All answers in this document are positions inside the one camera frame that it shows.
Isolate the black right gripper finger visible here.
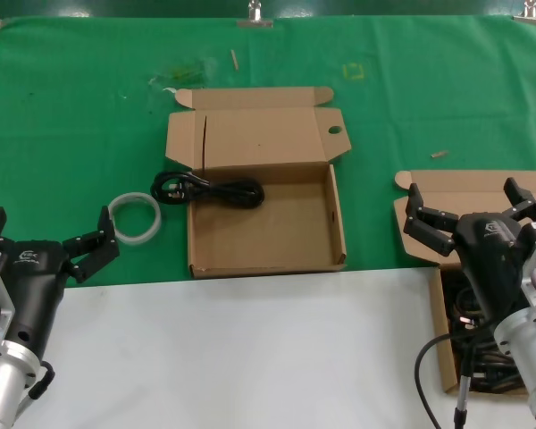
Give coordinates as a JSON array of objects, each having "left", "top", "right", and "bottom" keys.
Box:
[
  {"left": 503, "top": 177, "right": 536, "bottom": 223},
  {"left": 403, "top": 182, "right": 459, "bottom": 257}
]

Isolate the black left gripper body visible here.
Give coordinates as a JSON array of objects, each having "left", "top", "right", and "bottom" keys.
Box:
[{"left": 0, "top": 240, "right": 71, "bottom": 361}]

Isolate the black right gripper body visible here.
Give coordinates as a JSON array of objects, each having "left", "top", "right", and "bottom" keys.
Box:
[{"left": 453, "top": 213, "right": 535, "bottom": 324}]

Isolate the black power cable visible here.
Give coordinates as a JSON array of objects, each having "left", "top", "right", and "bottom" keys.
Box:
[{"left": 150, "top": 171, "right": 265, "bottom": 209}]

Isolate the clear tape roll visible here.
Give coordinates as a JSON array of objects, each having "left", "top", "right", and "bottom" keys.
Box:
[{"left": 107, "top": 190, "right": 163, "bottom": 247}]

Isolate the green table cloth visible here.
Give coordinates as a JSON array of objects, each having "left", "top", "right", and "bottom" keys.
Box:
[{"left": 0, "top": 15, "right": 536, "bottom": 290}]

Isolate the clear plastic wrapper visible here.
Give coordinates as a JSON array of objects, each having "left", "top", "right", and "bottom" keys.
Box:
[{"left": 149, "top": 57, "right": 218, "bottom": 88}]

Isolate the pile of black cables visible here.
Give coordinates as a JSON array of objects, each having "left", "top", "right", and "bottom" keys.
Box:
[{"left": 441, "top": 267, "right": 531, "bottom": 394}]

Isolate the open cardboard box holding cables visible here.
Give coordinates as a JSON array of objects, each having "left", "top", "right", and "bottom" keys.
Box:
[{"left": 392, "top": 169, "right": 536, "bottom": 397}]

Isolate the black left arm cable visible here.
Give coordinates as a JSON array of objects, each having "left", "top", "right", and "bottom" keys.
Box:
[{"left": 15, "top": 360, "right": 56, "bottom": 424}]

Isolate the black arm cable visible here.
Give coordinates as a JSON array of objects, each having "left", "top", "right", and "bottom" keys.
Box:
[
  {"left": 15, "top": 360, "right": 56, "bottom": 424},
  {"left": 414, "top": 324, "right": 504, "bottom": 429}
]

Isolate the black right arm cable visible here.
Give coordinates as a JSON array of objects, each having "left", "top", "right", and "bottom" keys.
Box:
[{"left": 414, "top": 324, "right": 504, "bottom": 429}]

